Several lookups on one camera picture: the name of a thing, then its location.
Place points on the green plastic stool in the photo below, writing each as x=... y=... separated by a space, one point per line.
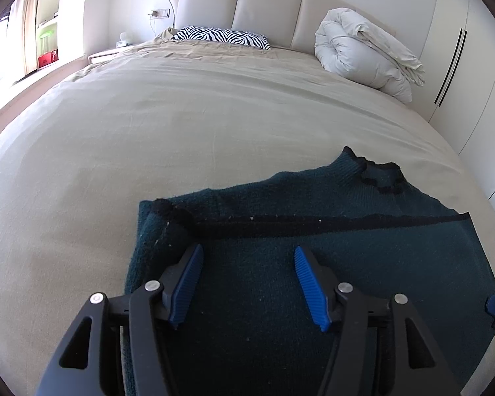
x=47 y=41

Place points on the white wardrobe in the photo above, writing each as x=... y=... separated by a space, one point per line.
x=474 y=90

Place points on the white wall shelf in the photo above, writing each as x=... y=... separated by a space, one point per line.
x=51 y=8

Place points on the zebra print pillow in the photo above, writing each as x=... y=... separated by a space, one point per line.
x=222 y=37

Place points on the beige padded headboard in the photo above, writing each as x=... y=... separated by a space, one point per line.
x=268 y=4

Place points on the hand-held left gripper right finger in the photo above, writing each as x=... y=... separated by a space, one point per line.
x=313 y=288

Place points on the wall socket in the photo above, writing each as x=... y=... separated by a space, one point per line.
x=160 y=13

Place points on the white folded duvet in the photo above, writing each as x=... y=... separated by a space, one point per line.
x=359 y=49

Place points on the white nightstand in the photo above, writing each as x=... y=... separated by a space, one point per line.
x=107 y=54

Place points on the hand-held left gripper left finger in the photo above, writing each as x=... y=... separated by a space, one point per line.
x=185 y=288

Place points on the red storage box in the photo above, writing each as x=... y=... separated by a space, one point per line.
x=48 y=59

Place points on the small white bedside device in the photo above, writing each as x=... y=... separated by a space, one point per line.
x=123 y=40

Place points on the beige curtain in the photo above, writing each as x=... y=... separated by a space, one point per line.
x=24 y=29

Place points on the dark green sweater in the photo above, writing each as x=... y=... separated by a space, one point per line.
x=272 y=264

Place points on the bed with beige sheet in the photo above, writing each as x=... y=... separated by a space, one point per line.
x=169 y=123

